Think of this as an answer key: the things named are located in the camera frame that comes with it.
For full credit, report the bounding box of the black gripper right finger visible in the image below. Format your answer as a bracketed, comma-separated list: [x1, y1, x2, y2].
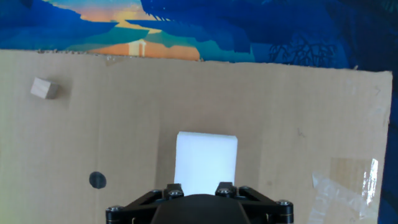
[215, 182, 295, 224]

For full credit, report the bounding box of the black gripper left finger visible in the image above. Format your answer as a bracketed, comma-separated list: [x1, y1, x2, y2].
[105, 183, 185, 224]

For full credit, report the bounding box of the white rectangular sponge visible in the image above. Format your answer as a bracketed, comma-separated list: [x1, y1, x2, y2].
[174, 131, 239, 197]

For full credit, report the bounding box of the black ink spot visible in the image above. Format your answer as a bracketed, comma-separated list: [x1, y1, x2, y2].
[89, 171, 108, 190]

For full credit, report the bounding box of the clear adhesive tape piece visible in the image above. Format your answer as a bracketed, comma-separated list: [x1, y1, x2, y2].
[307, 157, 382, 224]

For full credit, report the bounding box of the brown cardboard sheet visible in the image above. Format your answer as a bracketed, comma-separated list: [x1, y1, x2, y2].
[0, 49, 393, 224]

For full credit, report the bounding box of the small wooden cube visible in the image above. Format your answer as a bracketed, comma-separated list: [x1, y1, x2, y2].
[30, 77, 60, 100]

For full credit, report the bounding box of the blue forest print table mat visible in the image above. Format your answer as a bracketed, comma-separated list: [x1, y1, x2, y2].
[0, 0, 398, 224]

